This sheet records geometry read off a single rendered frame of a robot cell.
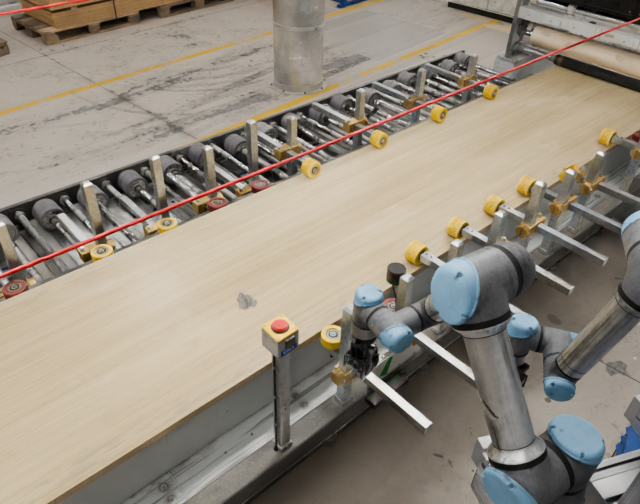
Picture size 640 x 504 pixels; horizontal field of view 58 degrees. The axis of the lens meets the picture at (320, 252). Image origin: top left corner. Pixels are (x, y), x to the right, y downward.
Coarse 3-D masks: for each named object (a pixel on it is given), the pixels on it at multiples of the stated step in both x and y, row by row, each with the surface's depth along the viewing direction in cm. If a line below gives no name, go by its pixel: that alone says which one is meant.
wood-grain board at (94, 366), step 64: (448, 128) 309; (512, 128) 311; (576, 128) 313; (320, 192) 256; (384, 192) 257; (448, 192) 259; (512, 192) 260; (128, 256) 217; (192, 256) 218; (256, 256) 219; (320, 256) 220; (384, 256) 222; (0, 320) 189; (64, 320) 190; (128, 320) 191; (192, 320) 192; (256, 320) 193; (320, 320) 194; (0, 384) 169; (64, 384) 170; (128, 384) 171; (192, 384) 171; (0, 448) 153; (64, 448) 154; (128, 448) 154
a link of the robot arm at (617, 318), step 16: (624, 288) 126; (608, 304) 132; (624, 304) 127; (592, 320) 136; (608, 320) 131; (624, 320) 129; (576, 336) 141; (592, 336) 135; (608, 336) 132; (624, 336) 133; (560, 352) 151; (576, 352) 139; (592, 352) 137; (544, 368) 151; (560, 368) 144; (576, 368) 141; (544, 384) 147; (560, 384) 143; (560, 400) 146
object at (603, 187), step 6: (582, 180) 262; (600, 186) 257; (606, 186) 255; (612, 186) 256; (606, 192) 256; (612, 192) 254; (618, 192) 252; (624, 192) 252; (618, 198) 253; (624, 198) 251; (630, 198) 249; (636, 198) 248; (630, 204) 250; (636, 204) 248
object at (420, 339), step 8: (416, 336) 195; (424, 336) 195; (424, 344) 193; (432, 344) 192; (432, 352) 191; (440, 352) 190; (448, 352) 190; (440, 360) 190; (448, 360) 187; (456, 360) 187; (456, 368) 185; (464, 368) 185; (464, 376) 184; (472, 376) 182; (472, 384) 182
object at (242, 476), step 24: (576, 240) 272; (432, 336) 217; (456, 336) 226; (408, 360) 207; (360, 384) 198; (336, 408) 190; (360, 408) 197; (312, 432) 183; (264, 456) 176; (288, 456) 177; (216, 480) 169; (240, 480) 170; (264, 480) 174
